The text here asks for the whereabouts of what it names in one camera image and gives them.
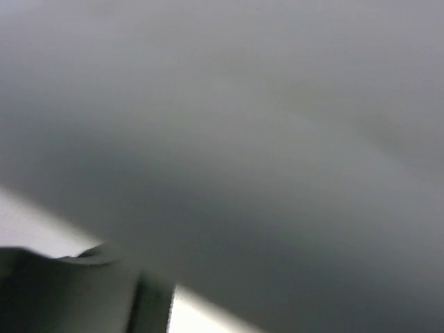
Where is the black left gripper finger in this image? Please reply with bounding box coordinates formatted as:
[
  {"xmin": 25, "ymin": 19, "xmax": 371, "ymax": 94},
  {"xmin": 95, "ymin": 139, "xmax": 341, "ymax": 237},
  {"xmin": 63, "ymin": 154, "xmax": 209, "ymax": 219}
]
[{"xmin": 1, "ymin": 246, "xmax": 173, "ymax": 333}]

